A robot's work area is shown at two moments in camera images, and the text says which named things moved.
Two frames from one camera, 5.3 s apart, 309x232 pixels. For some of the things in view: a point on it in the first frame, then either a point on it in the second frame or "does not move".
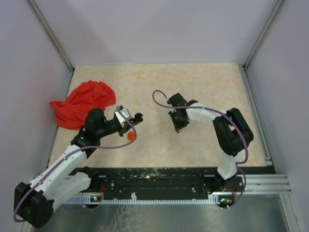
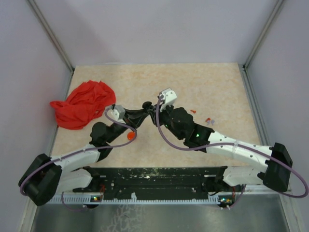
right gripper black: (177, 126) → (153, 114)
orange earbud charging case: (131, 136) does not move
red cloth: (71, 113) does not move
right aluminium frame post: (276, 9) does not move
